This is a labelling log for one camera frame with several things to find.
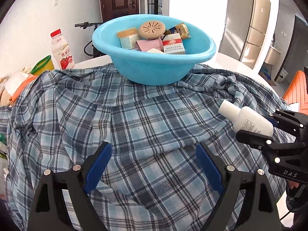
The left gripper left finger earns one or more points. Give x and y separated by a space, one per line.
49 211

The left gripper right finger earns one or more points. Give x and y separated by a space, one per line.
258 211

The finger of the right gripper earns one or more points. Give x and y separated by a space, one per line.
291 122
267 145

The white lotion bottle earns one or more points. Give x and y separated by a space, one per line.
246 119

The red white cigarette pack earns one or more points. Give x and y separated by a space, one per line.
172 44

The gold blue cigarette pack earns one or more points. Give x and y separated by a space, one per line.
180 28

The pink plastic cup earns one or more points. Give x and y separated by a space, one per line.
146 45

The tan round vented case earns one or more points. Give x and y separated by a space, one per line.
152 29

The orange chair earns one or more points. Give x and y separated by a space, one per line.
297 92

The blue plaid shirt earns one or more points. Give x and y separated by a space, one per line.
153 180

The silver refrigerator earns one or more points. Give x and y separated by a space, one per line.
245 29

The orange white tissue pack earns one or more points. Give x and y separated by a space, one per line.
12 87

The blue plastic basin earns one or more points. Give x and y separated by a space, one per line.
151 68

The white printed box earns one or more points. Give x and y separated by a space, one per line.
153 50

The yellow cup green rim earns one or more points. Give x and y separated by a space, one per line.
42 66

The strawberry milk drink bottle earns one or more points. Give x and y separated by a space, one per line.
61 50

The white teal small box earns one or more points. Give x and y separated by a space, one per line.
129 42

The black bicycle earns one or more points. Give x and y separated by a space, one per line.
95 52

